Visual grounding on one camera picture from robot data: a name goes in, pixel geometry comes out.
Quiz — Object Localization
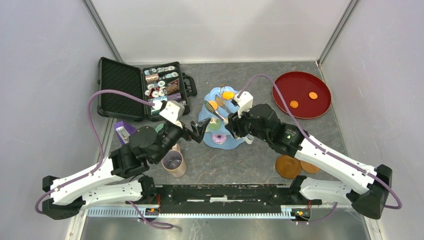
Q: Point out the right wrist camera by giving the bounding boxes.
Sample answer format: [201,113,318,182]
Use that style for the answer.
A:
[232,91,254,118]

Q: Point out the black open case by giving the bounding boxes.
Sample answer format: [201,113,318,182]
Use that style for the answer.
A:
[97,57,197,122]

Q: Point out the light wooden coaster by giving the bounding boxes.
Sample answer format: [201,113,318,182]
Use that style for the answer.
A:
[299,160,321,174]

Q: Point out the purple box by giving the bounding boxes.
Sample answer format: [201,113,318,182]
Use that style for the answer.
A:
[113,121,137,145]

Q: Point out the small orange cookie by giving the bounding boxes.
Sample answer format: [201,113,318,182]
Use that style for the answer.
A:
[308,91,318,100]

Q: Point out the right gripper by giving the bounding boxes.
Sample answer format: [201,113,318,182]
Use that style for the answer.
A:
[224,103,271,144]

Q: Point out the green cupcake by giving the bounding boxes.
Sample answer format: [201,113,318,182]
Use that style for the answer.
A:
[207,118,222,131]

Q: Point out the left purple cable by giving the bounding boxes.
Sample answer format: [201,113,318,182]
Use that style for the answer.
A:
[34,89,163,215]

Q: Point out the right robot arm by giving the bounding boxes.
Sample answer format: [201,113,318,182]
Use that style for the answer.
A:
[225,104,393,220]

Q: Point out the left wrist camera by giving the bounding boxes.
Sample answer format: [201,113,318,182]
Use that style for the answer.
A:
[159,100,185,129]

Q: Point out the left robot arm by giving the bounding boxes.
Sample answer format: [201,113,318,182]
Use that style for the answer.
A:
[35,101,211,220]

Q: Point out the red round tray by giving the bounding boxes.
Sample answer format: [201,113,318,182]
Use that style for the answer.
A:
[272,71,332,120]

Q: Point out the orange round cookie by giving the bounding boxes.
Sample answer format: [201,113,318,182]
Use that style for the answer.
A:
[208,100,219,110]

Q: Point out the pink frosted donut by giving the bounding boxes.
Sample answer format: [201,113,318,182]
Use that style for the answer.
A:
[211,133,227,145]

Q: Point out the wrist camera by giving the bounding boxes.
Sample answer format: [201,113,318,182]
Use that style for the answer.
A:
[232,91,254,118]
[159,100,185,129]

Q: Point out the orange chip cookie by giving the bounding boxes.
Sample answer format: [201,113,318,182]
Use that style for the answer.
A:
[289,100,299,109]

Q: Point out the blue three-tier cake stand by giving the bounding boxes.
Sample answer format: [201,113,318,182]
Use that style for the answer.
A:
[198,86,245,150]

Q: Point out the green teacup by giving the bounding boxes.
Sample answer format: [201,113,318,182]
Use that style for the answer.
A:
[155,123,164,133]

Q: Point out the dark wooden coaster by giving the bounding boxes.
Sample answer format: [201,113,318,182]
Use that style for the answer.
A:
[275,155,302,179]

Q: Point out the metal tongs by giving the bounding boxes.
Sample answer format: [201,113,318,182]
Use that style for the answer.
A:
[204,94,255,145]

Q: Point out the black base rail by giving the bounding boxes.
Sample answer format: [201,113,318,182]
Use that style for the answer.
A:
[134,176,322,219]

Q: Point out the pink mug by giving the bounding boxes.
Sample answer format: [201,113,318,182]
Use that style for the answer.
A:
[161,144,187,178]

